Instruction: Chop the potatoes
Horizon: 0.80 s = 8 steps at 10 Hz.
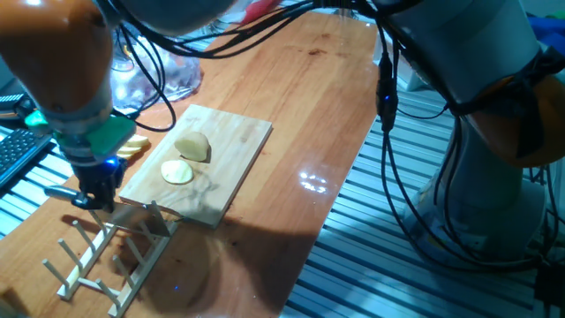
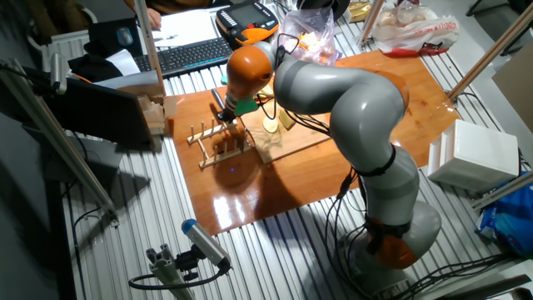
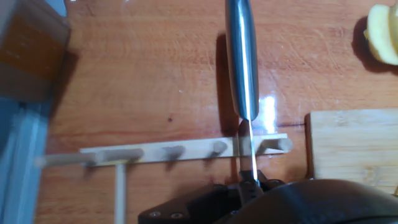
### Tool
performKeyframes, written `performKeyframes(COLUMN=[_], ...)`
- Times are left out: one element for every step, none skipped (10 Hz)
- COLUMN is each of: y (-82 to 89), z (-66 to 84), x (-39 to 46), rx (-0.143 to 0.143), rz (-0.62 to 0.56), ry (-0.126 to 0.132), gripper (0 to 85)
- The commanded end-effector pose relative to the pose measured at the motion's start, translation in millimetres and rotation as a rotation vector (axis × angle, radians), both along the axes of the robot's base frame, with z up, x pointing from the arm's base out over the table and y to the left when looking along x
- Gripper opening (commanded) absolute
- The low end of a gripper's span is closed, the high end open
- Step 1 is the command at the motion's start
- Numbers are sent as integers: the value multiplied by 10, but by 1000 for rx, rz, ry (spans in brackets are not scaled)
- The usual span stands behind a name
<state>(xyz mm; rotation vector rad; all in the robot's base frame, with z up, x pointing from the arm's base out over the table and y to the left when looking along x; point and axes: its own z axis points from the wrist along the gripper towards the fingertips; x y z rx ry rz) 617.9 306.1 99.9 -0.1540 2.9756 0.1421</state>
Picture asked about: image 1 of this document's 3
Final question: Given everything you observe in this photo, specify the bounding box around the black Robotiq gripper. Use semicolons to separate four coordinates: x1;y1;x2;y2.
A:
71;157;129;214

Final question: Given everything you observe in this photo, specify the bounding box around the steel cleaver knife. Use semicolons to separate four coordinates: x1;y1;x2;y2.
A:
43;184;172;239

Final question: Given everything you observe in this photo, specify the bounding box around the wooden peg dish rack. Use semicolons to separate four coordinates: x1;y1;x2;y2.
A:
41;209;179;318

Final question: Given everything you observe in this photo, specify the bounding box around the freshly cut potato slice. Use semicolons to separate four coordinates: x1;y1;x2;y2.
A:
160;159;195;186

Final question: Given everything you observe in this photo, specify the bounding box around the black computer keyboard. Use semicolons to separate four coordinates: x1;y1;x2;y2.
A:
0;128;53;189

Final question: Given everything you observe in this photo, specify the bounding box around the half potato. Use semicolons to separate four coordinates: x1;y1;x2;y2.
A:
173;131;212;163

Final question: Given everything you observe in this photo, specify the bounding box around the wooden cutting board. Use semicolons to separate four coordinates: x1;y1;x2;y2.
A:
118;103;274;230

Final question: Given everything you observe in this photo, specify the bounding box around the clear plastic bag of scraps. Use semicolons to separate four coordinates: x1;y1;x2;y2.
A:
109;26;203;111

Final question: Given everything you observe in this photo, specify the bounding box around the large glossy brown wooden board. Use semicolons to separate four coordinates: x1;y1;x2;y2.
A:
0;11;394;318

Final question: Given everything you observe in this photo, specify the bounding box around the white red plastic bag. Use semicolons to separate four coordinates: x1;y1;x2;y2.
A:
240;0;283;26

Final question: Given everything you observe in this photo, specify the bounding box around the blue plastic bag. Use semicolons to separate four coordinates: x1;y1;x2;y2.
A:
527;15;565;54

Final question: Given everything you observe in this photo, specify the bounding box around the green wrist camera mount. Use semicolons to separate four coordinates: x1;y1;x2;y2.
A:
24;110;138;156

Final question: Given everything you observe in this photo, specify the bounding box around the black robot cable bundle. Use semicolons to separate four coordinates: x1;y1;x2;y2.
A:
92;0;565;270

